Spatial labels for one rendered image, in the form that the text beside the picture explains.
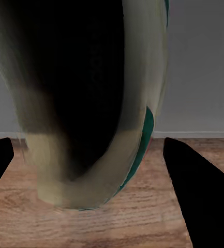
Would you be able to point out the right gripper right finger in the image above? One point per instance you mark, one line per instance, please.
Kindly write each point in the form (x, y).
(199, 187)

